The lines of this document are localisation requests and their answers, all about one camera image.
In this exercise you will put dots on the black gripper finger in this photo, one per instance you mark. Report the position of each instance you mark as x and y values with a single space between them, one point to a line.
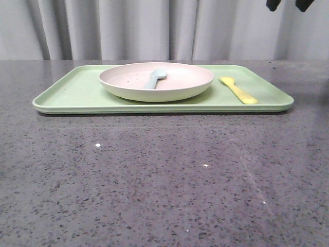
272 4
303 5

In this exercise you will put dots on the yellow plastic fork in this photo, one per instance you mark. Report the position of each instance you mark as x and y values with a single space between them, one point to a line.
242 95

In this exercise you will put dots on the pale pink round plate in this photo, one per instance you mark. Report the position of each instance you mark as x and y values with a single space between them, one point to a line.
181 82

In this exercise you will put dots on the light blue plastic spoon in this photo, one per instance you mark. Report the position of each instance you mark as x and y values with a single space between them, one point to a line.
154 77

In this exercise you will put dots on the light green plastic tray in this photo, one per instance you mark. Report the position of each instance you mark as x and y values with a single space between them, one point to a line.
81 92

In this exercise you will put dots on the grey pleated curtain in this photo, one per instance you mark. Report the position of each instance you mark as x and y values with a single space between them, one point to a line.
162 30

